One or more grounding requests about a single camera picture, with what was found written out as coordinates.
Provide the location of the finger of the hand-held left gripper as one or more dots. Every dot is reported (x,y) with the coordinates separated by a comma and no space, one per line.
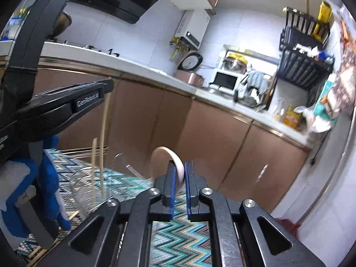
(103,86)
(64,92)

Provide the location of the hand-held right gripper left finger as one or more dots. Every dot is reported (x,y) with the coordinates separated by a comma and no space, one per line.
(173,185)

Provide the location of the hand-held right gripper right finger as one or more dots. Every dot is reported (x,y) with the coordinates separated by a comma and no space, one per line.
(190,189)

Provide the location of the pink ceramic spoon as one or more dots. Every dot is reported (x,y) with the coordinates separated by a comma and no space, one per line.
(164,149)

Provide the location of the person's left hand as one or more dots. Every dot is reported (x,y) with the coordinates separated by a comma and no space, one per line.
(47,192)

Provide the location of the metal wok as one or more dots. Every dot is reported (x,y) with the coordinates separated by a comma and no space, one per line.
(62,23)

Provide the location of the black gas stove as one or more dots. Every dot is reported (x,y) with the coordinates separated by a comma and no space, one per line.
(83,46)

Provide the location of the brown base cabinets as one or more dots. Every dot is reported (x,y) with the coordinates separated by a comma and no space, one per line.
(208,144)

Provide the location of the zigzag patterned mat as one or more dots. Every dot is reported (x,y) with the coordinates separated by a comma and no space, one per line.
(178,242)

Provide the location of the yellow gas valve pipes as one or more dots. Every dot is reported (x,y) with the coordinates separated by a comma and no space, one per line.
(178,44)

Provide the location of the pink rice cooker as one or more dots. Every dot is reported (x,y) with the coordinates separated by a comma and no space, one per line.
(192,79)

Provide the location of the black range hood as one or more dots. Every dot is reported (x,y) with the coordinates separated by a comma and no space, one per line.
(125,0)

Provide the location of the dark red floor mat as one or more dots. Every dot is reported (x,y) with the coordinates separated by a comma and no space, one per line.
(286,225)

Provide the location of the dark cooking pan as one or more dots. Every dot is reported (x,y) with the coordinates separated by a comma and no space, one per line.
(253,102)

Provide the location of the white water heater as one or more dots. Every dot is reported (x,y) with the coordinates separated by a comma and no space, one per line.
(194,23)

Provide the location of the white microwave oven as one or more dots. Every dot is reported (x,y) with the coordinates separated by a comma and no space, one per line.
(225,80)

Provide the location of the clear spray bottle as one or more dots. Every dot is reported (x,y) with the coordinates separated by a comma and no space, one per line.
(279,112)

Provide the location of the orange bottle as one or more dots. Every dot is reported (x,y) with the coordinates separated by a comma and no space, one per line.
(291,118)

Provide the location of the grey hanging cloth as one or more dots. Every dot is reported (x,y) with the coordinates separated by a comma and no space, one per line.
(254,80)

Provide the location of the glass bowl with yellow lid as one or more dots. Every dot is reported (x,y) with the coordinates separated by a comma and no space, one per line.
(235,62)

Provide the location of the white plastic bag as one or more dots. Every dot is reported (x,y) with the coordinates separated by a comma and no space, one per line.
(317,122)

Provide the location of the patterned hanging cloth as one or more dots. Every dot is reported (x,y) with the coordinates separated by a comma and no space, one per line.
(343,78)

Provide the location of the yellow package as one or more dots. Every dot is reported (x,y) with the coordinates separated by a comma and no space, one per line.
(324,14)

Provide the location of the black wall rack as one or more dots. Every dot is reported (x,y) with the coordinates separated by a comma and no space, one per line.
(303,66)

